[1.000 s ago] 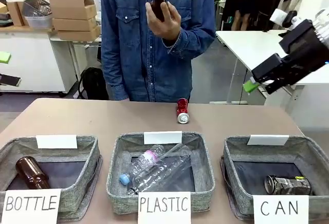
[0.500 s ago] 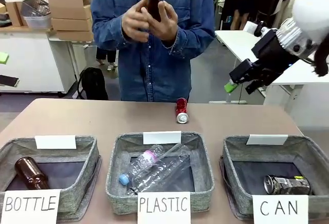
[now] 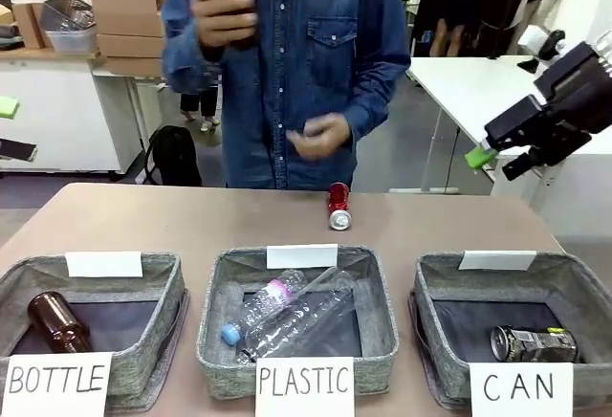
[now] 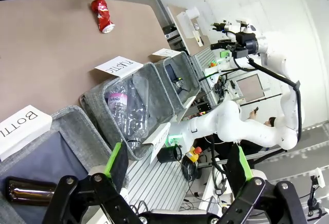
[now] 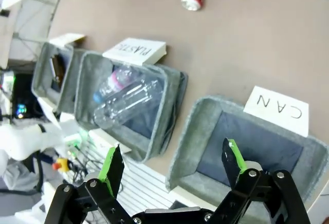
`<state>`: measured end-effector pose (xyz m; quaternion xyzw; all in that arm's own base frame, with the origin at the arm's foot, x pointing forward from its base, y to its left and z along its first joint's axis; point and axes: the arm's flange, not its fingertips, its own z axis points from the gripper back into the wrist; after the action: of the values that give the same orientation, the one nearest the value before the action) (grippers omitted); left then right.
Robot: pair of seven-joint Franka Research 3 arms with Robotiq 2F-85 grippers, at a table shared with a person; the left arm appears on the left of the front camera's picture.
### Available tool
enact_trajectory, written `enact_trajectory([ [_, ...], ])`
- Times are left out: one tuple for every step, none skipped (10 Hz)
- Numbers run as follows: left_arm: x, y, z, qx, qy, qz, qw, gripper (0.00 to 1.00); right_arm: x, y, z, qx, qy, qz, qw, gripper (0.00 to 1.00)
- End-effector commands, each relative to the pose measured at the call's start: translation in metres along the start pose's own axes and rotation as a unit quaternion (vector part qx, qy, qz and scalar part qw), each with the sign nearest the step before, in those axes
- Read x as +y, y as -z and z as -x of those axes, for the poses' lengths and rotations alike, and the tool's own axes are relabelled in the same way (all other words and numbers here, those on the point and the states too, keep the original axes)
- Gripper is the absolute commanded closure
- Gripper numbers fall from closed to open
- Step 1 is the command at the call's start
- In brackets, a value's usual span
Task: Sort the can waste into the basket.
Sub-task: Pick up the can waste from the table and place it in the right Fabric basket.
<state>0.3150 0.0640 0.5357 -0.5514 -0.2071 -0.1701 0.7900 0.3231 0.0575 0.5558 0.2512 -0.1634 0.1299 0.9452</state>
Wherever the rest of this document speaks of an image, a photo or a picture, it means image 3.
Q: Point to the person in denim shirt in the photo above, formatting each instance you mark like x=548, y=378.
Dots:
x=306, y=68

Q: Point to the large open cardboard box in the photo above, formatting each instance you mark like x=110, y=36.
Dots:
x=126, y=10

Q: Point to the red drink can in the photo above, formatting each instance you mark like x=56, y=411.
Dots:
x=339, y=206

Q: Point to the clear bottle blue cap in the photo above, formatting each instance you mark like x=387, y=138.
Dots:
x=268, y=300

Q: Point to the flat cardboard box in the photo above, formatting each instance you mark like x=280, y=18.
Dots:
x=131, y=45
x=136, y=67

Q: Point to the clear plastic bottle without cap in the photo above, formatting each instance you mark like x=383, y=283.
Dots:
x=306, y=316

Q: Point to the grey fabric basket plastic label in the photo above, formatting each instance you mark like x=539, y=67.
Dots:
x=378, y=321

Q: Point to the left gripper finger with green tip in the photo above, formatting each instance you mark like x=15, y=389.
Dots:
x=7, y=107
x=16, y=150

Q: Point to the bystander legs with sandals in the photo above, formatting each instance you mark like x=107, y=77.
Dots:
x=201, y=108

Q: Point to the grey fabric basket bottle label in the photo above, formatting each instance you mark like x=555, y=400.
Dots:
x=158, y=321

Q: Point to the small cardboard box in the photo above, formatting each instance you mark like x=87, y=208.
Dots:
x=29, y=25

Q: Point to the black backpack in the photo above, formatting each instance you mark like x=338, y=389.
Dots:
x=174, y=156

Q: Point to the bystander in black coat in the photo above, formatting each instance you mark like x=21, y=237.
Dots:
x=499, y=6

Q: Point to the brown glass bottle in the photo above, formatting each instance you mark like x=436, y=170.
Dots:
x=239, y=10
x=59, y=323

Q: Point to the paper sign reading bottle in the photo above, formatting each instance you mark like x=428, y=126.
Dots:
x=57, y=381

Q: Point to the person's right hand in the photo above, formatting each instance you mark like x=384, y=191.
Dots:
x=222, y=17

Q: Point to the person's left forearm denim sleeve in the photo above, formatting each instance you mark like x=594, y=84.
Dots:
x=378, y=96

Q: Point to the blank white card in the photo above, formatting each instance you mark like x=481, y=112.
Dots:
x=302, y=256
x=497, y=260
x=104, y=264

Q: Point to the black drink can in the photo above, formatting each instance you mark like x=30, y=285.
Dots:
x=535, y=344

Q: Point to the grey fabric basket can label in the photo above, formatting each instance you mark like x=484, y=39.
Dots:
x=593, y=302

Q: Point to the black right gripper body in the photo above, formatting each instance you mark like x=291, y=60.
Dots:
x=578, y=87

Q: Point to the clear plastic storage bin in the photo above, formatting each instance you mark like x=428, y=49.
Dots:
x=72, y=40

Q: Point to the person's left hand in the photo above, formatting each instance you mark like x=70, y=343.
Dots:
x=322, y=139

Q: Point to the paper sign reading plastic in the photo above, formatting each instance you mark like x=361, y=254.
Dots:
x=306, y=383

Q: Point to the paper sign reading can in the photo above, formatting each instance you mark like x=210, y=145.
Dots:
x=521, y=388

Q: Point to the person's right forearm denim sleeve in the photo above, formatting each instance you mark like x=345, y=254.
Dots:
x=184, y=49

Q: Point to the black mesh basket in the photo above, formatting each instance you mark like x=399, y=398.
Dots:
x=67, y=13

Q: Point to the white counter wooden top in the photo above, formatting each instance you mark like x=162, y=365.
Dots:
x=72, y=101

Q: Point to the grey folded fabric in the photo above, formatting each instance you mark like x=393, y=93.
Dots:
x=9, y=37

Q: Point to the right gripper finger with green tip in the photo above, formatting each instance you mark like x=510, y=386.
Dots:
x=545, y=151
x=514, y=125

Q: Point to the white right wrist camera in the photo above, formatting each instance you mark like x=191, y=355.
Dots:
x=540, y=43

